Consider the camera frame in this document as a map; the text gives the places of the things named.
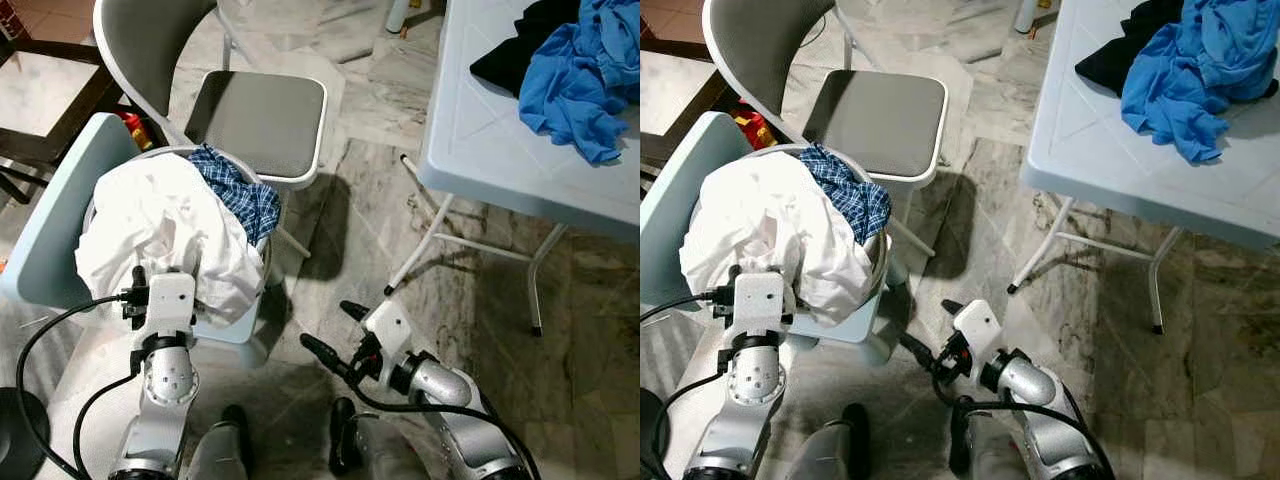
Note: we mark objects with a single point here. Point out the dark wooden table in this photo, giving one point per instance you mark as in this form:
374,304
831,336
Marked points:
675,100
50,95

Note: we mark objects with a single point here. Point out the blue plaid cloth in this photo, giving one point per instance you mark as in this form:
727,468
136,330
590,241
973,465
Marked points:
850,190
235,190

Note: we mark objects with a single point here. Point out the white shirt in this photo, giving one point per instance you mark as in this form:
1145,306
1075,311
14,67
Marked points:
150,220
760,220

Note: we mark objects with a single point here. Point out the black round base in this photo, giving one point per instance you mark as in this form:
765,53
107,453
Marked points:
20,440
650,440

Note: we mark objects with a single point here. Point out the red yellow toy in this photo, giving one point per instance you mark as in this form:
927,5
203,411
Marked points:
135,128
755,128

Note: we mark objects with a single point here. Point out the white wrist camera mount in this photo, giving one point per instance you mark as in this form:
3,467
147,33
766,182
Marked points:
172,300
980,325
762,300
390,325

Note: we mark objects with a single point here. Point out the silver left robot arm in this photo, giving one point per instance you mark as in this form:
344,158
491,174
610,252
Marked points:
755,385
165,385

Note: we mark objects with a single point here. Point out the silver right robot leg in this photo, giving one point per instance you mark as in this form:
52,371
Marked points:
985,450
375,450

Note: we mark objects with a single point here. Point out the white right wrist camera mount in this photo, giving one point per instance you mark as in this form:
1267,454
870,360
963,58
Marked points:
390,325
980,325

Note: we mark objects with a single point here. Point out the black garment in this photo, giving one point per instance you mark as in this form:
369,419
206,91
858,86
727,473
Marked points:
520,55
1130,55

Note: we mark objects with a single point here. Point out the blue shirt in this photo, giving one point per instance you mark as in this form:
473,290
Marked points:
580,90
1190,90

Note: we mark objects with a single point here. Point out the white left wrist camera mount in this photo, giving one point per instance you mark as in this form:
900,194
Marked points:
172,300
762,300

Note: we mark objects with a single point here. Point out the white plastic folding table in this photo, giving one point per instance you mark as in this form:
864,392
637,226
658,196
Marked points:
480,140
1090,150

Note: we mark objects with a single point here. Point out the grey seat folding chair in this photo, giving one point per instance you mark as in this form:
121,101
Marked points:
880,120
260,120

